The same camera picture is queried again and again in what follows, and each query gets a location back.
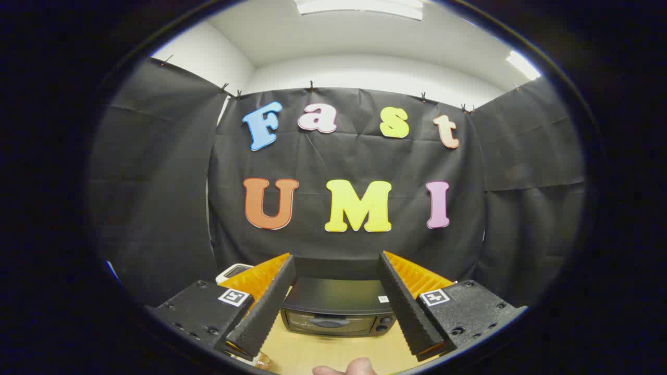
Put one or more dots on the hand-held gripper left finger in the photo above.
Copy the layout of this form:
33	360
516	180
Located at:
271	302

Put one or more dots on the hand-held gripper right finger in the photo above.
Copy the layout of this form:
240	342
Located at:
404	302

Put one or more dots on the black toaster oven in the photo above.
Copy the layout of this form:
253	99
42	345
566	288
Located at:
338	297

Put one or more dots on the white pop-up toaster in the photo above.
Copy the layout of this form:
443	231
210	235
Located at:
233	271

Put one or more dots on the small ceiling light panel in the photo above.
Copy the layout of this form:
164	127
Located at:
523	65

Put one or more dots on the large ceiling light panel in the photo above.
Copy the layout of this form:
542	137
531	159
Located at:
359	6

